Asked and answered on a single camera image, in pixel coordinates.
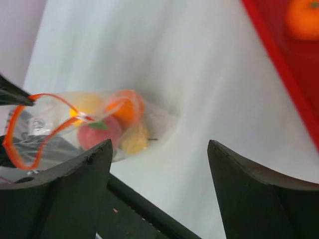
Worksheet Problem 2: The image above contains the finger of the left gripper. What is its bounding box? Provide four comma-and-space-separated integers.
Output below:
0, 74, 34, 106

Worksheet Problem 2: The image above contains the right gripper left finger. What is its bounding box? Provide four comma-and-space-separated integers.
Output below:
0, 140, 113, 239

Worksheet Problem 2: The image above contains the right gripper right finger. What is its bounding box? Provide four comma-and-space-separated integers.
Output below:
207, 140, 319, 239

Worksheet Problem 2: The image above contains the clear orange-zip plastic bag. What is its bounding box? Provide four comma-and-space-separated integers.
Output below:
2, 89, 179, 171

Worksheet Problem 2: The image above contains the yellow lemon fruit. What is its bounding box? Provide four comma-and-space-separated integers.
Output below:
74, 95, 105, 122

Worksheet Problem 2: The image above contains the pink peach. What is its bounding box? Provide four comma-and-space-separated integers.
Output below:
77, 116, 123, 151

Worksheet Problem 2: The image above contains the pale yellow pear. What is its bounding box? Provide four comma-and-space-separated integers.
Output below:
118, 122, 158, 155

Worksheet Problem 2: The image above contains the orange fruit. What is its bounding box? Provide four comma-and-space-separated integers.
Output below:
105, 89, 145, 128
285, 0, 319, 41

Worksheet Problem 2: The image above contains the red plastic tray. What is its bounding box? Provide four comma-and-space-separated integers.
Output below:
242, 0, 319, 145

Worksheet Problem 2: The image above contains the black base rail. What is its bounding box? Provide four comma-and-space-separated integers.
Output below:
96, 175, 199, 239

